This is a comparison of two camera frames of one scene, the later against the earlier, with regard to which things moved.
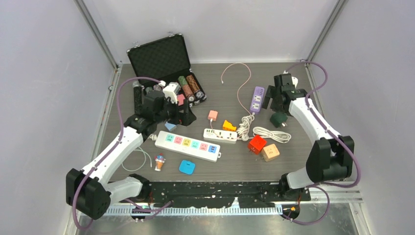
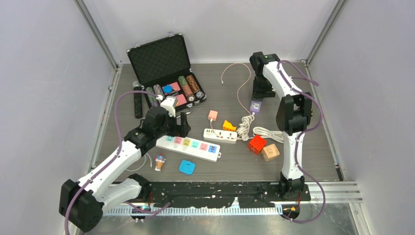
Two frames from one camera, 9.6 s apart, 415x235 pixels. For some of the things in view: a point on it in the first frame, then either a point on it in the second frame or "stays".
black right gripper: (274, 106) -> (258, 94)
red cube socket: (256, 145) stays
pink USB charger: (213, 114) stays
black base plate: (219, 194) stays
